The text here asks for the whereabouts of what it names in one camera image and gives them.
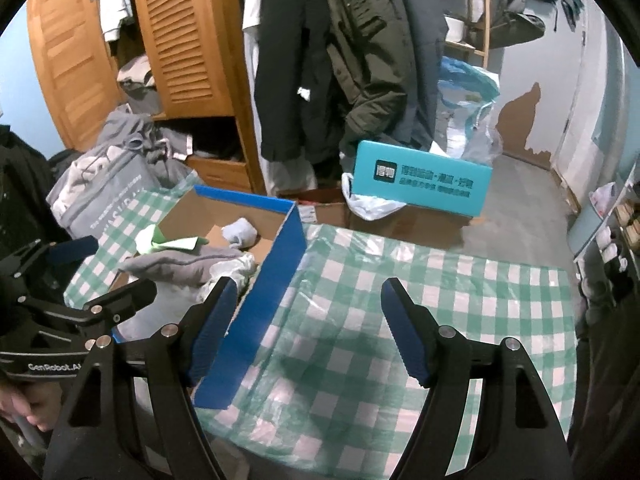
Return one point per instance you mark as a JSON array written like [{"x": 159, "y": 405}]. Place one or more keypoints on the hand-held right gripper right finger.
[{"x": 407, "y": 332}]

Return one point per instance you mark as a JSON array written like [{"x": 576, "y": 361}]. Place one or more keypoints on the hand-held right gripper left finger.
[{"x": 212, "y": 330}]

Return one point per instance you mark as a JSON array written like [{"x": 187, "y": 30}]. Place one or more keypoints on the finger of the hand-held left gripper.
[
  {"x": 75, "y": 250},
  {"x": 125, "y": 297}
]

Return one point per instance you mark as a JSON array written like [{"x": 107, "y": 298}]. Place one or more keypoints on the grey cloth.
[{"x": 175, "y": 265}]

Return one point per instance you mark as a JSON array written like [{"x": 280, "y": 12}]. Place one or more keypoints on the blue cardboard box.
[{"x": 270, "y": 310}]

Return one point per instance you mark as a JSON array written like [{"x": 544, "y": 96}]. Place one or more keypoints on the white cloth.
[{"x": 232, "y": 272}]

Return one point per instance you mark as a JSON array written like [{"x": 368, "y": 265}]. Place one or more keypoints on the light green cloth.
[{"x": 160, "y": 242}]

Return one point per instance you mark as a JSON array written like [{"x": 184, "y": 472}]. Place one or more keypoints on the white sock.
[{"x": 240, "y": 232}]

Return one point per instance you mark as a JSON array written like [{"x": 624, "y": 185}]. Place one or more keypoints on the person's left hand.
[{"x": 30, "y": 405}]

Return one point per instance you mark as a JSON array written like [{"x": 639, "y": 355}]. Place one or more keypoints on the green checked tablecloth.
[{"x": 360, "y": 310}]

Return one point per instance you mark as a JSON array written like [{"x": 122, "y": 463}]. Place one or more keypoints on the black clothes pile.
[{"x": 25, "y": 185}]

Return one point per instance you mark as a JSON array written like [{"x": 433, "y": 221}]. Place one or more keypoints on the grey hoodie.
[{"x": 115, "y": 175}]

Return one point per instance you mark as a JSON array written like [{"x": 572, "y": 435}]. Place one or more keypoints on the brown cardboard box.
[{"x": 420, "y": 225}]

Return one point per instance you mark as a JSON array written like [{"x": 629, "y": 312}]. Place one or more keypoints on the white plastic bag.
[{"x": 372, "y": 205}]

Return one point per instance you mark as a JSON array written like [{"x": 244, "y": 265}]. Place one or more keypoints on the teal box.
[{"x": 420, "y": 180}]

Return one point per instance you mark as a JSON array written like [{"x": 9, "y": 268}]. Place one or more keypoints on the light blue bin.
[{"x": 585, "y": 232}]

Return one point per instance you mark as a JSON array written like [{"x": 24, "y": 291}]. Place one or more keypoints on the clear plastic bag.
[{"x": 487, "y": 140}]

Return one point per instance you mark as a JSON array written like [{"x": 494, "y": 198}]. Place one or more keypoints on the white shoes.
[{"x": 614, "y": 250}]

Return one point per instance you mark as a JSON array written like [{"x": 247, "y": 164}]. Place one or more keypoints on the grey shoe rack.
[{"x": 620, "y": 260}]

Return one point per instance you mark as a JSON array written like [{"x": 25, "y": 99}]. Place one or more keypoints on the wooden louvred wardrobe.
[{"x": 195, "y": 50}]

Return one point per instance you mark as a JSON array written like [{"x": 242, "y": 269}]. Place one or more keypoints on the white bin bag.
[{"x": 604, "y": 196}]

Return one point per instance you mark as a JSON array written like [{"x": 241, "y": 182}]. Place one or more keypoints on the beige shoes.
[{"x": 631, "y": 222}]

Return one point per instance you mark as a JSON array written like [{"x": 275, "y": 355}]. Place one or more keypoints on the blue printed plastic bag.
[{"x": 465, "y": 90}]

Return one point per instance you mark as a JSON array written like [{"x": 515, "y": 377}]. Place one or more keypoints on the black jacket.
[{"x": 295, "y": 70}]

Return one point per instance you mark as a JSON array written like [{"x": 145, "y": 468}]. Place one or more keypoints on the dark blue-grey jacket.
[{"x": 420, "y": 60}]

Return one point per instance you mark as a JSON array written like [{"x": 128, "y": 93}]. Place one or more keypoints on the olive green jacket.
[{"x": 360, "y": 50}]

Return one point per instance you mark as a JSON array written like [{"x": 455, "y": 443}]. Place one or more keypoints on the white door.
[{"x": 590, "y": 100}]

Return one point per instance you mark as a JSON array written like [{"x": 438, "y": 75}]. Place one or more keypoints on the grey backpack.
[{"x": 517, "y": 10}]

